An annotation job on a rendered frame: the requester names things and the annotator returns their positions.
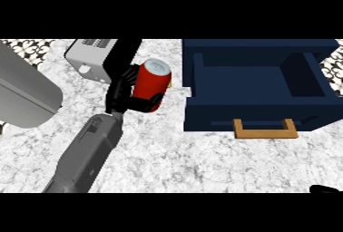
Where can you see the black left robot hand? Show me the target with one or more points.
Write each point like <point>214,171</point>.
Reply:
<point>122,90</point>

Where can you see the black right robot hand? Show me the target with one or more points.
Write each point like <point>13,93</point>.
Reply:
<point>326,189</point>

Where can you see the large grey rounded appliance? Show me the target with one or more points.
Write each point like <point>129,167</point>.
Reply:
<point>23,90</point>

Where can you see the red can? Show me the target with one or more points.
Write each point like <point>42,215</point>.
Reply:
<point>152,81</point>

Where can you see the dark blue drawer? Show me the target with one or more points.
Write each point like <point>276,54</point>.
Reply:
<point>259,87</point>

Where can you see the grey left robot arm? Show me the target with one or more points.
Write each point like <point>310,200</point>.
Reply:
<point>88,154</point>

